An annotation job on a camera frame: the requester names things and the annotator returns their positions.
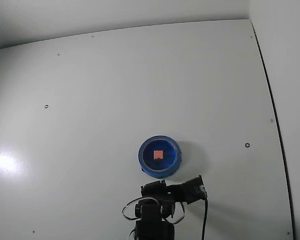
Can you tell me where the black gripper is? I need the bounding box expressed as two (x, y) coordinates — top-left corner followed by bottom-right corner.
(140, 180), (188, 204)

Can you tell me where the thin black arm wire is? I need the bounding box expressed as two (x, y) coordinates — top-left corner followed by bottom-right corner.
(121, 196), (144, 222)
(164, 200), (186, 225)

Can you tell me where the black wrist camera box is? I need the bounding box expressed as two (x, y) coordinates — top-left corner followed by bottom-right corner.
(181, 174), (208, 206)

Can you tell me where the black camera cable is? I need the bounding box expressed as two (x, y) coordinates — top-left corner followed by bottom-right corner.
(201, 196), (210, 240)

